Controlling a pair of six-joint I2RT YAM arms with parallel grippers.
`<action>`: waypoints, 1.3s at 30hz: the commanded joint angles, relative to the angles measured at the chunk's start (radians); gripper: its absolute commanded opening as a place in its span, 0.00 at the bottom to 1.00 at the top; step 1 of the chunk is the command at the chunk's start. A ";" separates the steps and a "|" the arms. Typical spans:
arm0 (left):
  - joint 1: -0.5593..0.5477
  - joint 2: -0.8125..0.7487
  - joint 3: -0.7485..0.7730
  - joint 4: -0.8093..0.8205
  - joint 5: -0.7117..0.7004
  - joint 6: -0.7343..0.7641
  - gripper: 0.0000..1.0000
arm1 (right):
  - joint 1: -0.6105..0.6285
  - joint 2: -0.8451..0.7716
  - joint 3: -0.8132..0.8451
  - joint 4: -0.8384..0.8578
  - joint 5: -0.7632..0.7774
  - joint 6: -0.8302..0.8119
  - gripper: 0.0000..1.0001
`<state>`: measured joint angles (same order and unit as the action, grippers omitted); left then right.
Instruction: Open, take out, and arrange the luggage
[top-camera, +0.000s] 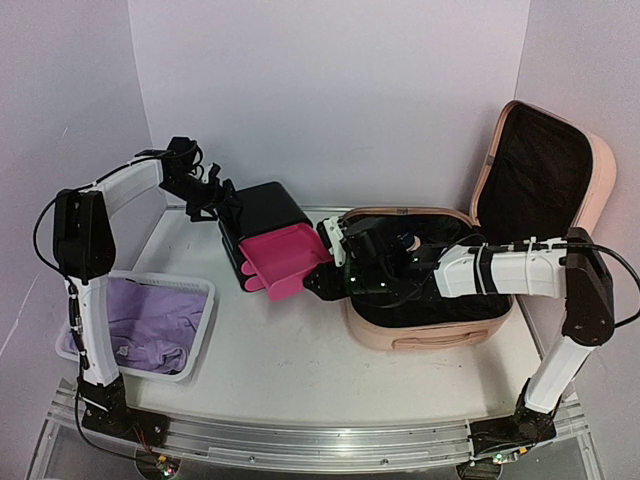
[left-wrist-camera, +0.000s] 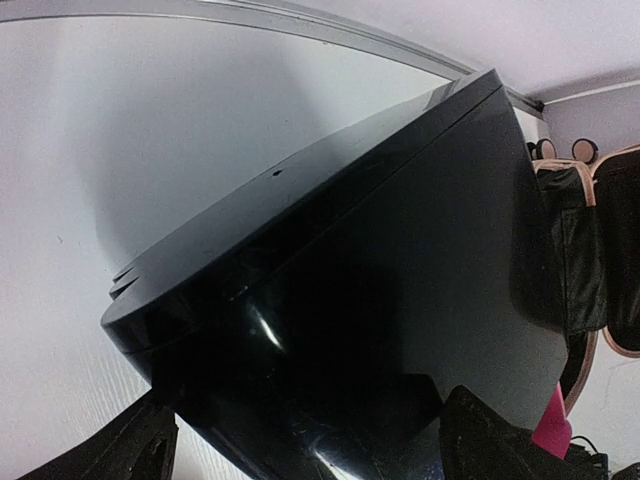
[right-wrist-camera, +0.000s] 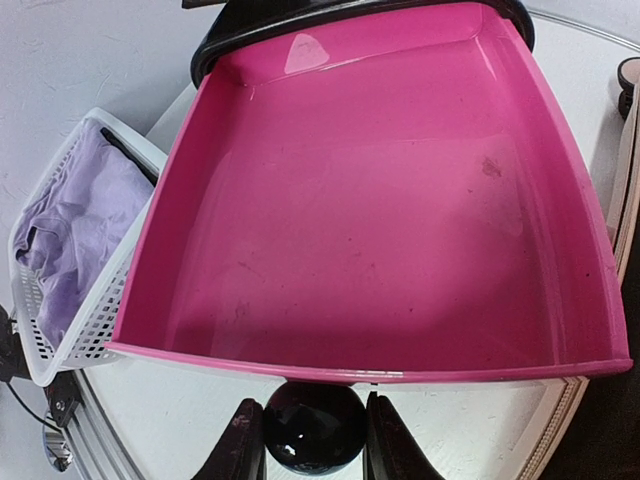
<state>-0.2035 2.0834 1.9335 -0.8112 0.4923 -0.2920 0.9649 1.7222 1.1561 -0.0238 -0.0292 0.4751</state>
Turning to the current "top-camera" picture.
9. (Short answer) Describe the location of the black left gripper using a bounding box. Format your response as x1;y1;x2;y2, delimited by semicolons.
161;172;245;222

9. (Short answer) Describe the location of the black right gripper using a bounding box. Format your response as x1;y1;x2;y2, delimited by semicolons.
304;262;391;303

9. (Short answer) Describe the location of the black pink drawer organizer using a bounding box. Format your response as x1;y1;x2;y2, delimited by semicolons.
218;182;332;301

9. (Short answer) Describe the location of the white perforated plastic basket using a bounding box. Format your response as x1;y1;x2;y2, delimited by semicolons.
55;270;215;385

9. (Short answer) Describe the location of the purple garment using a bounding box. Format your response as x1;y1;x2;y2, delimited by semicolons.
107;278;207;375

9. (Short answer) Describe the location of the pink hard-shell suitcase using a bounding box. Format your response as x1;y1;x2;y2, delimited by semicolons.
342;101;616;351

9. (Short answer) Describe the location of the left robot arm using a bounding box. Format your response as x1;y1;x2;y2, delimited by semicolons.
38;137;239;391

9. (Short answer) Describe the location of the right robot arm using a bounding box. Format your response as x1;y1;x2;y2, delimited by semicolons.
303;217;639;449

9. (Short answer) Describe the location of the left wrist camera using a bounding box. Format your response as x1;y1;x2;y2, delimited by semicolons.
201;162;221;184

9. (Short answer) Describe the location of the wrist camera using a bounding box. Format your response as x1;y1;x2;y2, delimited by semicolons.
201;162;221;184
316;216;347;267

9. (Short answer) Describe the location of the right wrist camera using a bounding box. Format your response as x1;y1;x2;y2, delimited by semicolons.
316;216;347;267

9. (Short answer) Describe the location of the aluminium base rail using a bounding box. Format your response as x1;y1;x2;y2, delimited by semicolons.
27;380;603;479

